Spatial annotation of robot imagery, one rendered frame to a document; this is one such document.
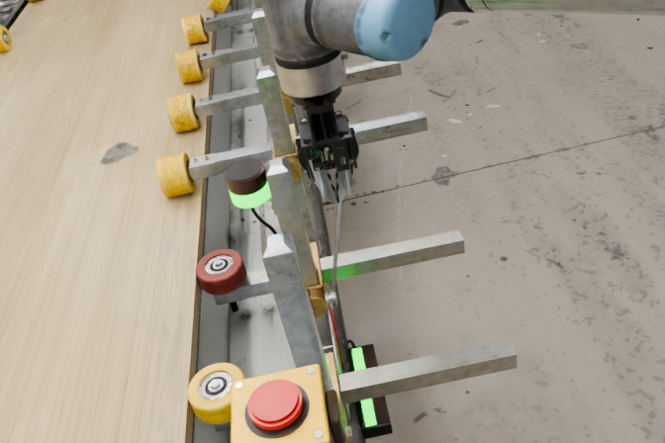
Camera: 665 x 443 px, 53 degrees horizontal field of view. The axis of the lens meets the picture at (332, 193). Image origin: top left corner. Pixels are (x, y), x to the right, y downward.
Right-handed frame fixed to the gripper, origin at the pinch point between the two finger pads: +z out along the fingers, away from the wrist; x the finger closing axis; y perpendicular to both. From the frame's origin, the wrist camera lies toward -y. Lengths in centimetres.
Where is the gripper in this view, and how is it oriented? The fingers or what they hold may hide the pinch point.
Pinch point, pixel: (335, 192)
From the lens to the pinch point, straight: 104.5
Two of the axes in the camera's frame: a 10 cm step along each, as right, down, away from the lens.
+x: 9.8, -2.0, 0.0
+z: 1.6, 7.9, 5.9
